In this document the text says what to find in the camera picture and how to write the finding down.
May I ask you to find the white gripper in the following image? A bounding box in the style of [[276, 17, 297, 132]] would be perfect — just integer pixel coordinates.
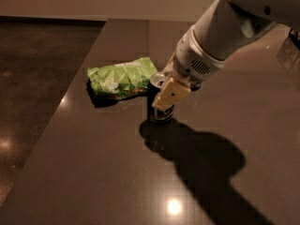
[[152, 25, 225, 112]]

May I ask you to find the blue pepsi can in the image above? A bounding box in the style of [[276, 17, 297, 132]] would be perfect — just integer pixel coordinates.
[[147, 72, 173, 125]]

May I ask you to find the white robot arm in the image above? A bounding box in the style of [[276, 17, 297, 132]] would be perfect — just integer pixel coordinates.
[[152, 0, 300, 111]]

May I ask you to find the silver blue energy drink can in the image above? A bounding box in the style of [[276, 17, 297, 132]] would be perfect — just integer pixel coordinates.
[[190, 82, 202, 92]]

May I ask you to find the green rice chip bag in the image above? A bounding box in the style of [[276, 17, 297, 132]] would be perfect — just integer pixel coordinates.
[[87, 57, 158, 100]]

